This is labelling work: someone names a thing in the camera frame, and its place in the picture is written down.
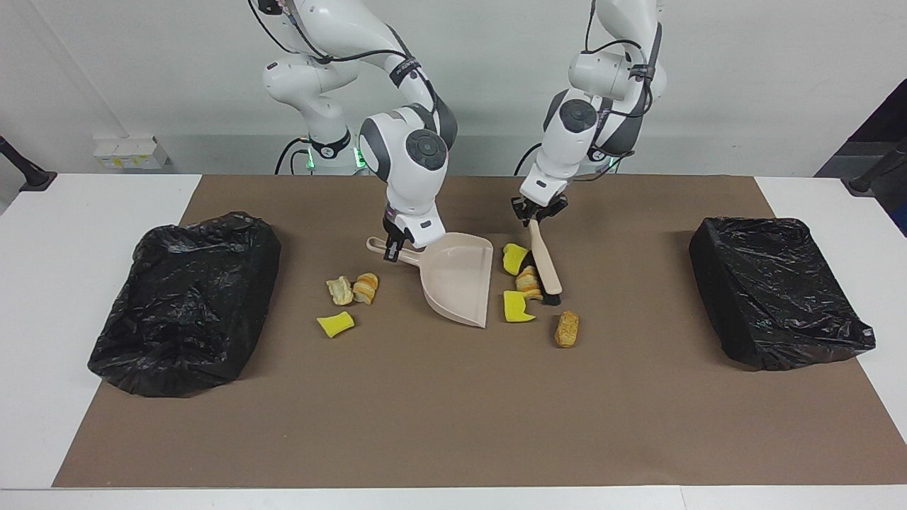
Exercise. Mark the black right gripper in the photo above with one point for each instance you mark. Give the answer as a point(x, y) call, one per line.
point(395, 227)

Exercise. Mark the white wall socket box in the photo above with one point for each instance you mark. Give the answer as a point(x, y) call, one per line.
point(131, 152)

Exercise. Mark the beige hand brush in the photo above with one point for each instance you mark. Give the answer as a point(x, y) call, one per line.
point(545, 262)

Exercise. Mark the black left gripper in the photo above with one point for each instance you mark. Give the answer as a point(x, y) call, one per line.
point(544, 202)

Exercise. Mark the pale torn bread piece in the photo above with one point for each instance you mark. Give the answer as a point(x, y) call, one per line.
point(340, 291)

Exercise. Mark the striped croissant piece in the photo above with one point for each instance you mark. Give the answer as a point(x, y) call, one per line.
point(365, 289)
point(528, 281)

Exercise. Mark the beige plastic dustpan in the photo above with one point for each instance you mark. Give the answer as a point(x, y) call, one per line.
point(460, 276)

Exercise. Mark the open bin with black bag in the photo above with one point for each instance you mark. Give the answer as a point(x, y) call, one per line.
point(184, 304)

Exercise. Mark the black camera stand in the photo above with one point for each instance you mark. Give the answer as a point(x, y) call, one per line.
point(868, 180)
point(32, 178)

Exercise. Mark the brown table mat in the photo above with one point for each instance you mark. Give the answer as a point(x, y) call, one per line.
point(453, 439)

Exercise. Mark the boxy bin with black bag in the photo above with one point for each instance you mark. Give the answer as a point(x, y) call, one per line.
point(772, 290)

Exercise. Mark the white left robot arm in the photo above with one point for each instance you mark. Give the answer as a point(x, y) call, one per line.
point(567, 156)

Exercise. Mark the dark partition panel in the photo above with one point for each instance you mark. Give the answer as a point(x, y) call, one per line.
point(886, 113)

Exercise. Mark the brown bread roll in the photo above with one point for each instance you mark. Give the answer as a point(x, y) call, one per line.
point(567, 329)

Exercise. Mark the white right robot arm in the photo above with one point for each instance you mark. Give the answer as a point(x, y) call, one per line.
point(407, 184)

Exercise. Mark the yellow sponge piece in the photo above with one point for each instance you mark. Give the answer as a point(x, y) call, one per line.
point(514, 259)
point(516, 308)
point(334, 324)

